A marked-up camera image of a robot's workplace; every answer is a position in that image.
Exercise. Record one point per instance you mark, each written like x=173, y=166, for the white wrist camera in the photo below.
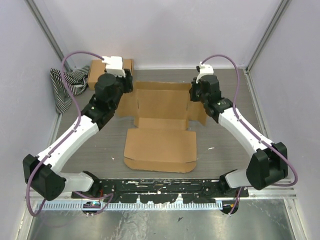
x=114, y=65
x=203, y=70

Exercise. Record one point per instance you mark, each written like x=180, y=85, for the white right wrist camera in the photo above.
x=203, y=70

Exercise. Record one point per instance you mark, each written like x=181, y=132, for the right aluminium corner post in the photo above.
x=280, y=10

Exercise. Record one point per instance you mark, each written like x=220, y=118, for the aluminium front frame rail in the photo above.
x=246, y=192

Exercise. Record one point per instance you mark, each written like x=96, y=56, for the folded brown cardboard box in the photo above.
x=97, y=68

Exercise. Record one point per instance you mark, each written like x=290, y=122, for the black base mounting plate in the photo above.
x=160, y=191

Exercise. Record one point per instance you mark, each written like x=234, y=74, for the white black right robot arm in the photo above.
x=266, y=166

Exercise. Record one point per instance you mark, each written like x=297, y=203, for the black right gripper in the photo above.
x=193, y=96

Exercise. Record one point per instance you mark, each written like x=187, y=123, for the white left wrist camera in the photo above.
x=114, y=65

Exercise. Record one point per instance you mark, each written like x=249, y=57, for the brown cardboard box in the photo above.
x=97, y=68
x=161, y=140

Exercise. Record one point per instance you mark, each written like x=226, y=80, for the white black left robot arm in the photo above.
x=43, y=172

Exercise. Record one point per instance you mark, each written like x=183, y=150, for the aluminium corner post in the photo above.
x=38, y=16
x=280, y=10

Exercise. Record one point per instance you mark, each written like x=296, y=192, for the white slotted cable duct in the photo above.
x=72, y=205

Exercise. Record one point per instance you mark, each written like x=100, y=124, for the left aluminium corner post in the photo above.
x=38, y=16

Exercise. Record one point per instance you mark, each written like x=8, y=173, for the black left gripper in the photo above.
x=128, y=80

